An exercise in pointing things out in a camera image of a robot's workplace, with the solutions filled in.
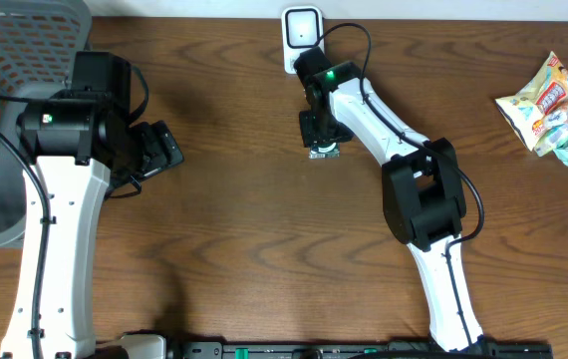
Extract round black lidded cup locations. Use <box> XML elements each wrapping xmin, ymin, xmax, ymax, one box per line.
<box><xmin>309</xmin><ymin>143</ymin><xmax>340</xmax><ymax>160</ymax></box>

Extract yellow blue snack bag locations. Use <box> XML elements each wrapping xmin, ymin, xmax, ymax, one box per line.
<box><xmin>495</xmin><ymin>51</ymin><xmax>568</xmax><ymax>152</ymax></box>

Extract orange juice carton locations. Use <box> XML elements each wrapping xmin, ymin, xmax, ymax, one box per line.
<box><xmin>542</xmin><ymin>102</ymin><xmax>568</xmax><ymax>130</ymax></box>

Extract green tissue pack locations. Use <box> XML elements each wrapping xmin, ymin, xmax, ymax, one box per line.
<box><xmin>534</xmin><ymin>123</ymin><xmax>568</xmax><ymax>157</ymax></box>

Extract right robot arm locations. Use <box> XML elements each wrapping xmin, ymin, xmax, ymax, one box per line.
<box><xmin>293</xmin><ymin>59</ymin><xmax>483</xmax><ymax>352</ymax></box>

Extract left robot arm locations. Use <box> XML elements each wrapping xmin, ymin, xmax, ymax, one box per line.
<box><xmin>0</xmin><ymin>99</ymin><xmax>183</xmax><ymax>358</ymax></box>

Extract white barcode scanner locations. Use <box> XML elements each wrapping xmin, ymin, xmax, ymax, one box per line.
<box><xmin>281</xmin><ymin>5</ymin><xmax>324</xmax><ymax>74</ymax></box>

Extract grey plastic mesh basket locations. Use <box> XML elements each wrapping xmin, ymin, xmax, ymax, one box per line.
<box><xmin>0</xmin><ymin>0</ymin><xmax>92</xmax><ymax>247</ymax></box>

